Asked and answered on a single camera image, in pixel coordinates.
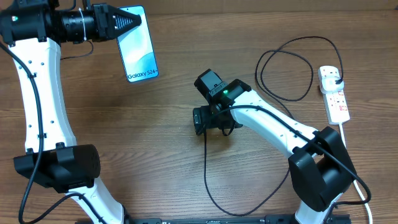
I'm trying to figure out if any white charger plug adapter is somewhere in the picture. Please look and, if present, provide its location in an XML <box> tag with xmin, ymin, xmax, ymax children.
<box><xmin>320</xmin><ymin>77</ymin><xmax>345</xmax><ymax>94</ymax></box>

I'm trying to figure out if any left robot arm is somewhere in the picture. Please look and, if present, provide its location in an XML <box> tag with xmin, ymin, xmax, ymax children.
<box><xmin>1</xmin><ymin>1</ymin><xmax>142</xmax><ymax>223</ymax></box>

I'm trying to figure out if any black charging cable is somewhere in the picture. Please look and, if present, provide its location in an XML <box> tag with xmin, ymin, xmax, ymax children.
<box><xmin>203</xmin><ymin>36</ymin><xmax>345</xmax><ymax>217</ymax></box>

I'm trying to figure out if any white power strip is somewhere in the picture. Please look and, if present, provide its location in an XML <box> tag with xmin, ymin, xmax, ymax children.
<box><xmin>317</xmin><ymin>65</ymin><xmax>350</xmax><ymax>125</ymax></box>

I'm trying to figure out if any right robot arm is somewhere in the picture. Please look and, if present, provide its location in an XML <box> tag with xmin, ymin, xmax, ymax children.
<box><xmin>193</xmin><ymin>69</ymin><xmax>356</xmax><ymax>223</ymax></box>

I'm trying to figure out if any blue Galaxy smartphone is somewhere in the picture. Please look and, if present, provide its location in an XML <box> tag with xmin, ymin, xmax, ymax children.
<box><xmin>117</xmin><ymin>5</ymin><xmax>159</xmax><ymax>83</ymax></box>

